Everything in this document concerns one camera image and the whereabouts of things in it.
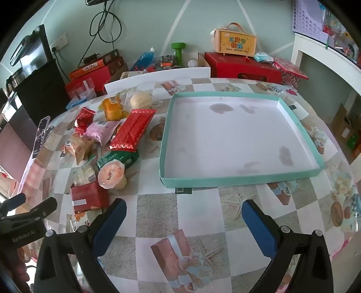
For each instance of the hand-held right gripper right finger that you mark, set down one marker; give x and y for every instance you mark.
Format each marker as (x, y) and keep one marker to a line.
(259, 228)

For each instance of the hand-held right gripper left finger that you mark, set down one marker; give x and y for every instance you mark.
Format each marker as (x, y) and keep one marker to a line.
(110, 225)

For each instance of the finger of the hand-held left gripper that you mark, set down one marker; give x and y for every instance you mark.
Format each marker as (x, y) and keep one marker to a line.
(42, 208)
(15, 200)

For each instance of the red snack box white label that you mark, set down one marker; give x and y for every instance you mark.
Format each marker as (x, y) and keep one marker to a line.
(90, 197)

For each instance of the orange jelly cup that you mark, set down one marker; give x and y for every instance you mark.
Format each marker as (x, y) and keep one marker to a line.
(111, 173)

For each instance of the white green cracker packet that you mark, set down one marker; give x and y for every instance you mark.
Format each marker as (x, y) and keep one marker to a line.
(84, 174)

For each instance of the green snack packet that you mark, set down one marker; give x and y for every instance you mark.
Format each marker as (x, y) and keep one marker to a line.
(125, 157)

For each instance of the peach patterned snack packet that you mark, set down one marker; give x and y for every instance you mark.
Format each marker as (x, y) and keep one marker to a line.
(79, 148)

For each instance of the small red snack packet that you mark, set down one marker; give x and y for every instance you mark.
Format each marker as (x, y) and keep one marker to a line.
(86, 114)
(80, 129)

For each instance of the pink snack packet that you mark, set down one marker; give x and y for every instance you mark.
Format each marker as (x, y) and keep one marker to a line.
(100, 131)

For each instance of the long red snack packet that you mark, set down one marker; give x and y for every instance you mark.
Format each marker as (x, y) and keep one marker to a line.
(131, 129)

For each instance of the teal shallow cardboard tray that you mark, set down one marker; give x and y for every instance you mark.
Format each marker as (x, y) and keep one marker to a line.
(225, 135)

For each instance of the orange snack packet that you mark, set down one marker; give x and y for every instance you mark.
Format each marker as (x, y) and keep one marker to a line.
(112, 108)

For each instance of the round bun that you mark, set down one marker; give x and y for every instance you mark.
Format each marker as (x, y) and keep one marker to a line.
(140, 100)

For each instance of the checkered printed tablecloth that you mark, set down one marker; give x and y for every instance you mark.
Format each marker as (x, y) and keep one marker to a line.
(197, 214)

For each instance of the clear remote control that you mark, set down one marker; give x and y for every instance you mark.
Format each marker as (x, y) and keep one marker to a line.
(39, 135)

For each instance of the black cabinet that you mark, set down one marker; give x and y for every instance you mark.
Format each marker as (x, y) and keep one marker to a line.
(42, 90)

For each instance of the clear plastic box blue base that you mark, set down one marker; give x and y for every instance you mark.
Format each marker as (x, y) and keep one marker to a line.
(81, 93)

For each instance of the cardboard boxes under desk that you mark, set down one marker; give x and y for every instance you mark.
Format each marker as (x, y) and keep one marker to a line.
(341, 121)

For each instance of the orange flat box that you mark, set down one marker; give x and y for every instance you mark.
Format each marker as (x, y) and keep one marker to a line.
(87, 67)

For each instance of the black monitor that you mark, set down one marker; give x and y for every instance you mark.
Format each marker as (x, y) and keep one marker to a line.
(36, 53)

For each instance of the white printed small box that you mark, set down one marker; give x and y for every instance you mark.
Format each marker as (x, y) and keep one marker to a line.
(131, 74)

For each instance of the white foam board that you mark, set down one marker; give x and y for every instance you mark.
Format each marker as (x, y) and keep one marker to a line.
(158, 77)

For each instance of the large red gift box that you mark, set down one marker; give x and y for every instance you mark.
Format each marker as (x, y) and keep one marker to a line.
(245, 66)

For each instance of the pile of small toys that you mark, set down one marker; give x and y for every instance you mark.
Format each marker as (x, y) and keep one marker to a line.
(165, 63)

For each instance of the blue face mask pack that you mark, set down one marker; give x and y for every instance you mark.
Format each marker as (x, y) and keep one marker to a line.
(263, 57)

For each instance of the blue bottle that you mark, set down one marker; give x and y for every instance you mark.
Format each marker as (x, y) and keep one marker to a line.
(145, 57)

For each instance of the small white round jar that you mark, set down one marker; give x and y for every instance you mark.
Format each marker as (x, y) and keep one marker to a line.
(192, 63)

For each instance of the white desk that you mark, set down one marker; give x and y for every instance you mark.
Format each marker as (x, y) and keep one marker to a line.
(316, 53)

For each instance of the green dumbbell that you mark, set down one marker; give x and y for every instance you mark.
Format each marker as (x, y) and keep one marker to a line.
(179, 53)

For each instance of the pile of colourful desk items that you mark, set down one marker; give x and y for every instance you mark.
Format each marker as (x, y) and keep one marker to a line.
(341, 39)

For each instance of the purple plastic basket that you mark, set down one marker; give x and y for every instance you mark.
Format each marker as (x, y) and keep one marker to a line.
(306, 17)

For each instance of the white wall socket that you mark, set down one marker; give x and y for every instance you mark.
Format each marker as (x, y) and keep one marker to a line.
(60, 42)

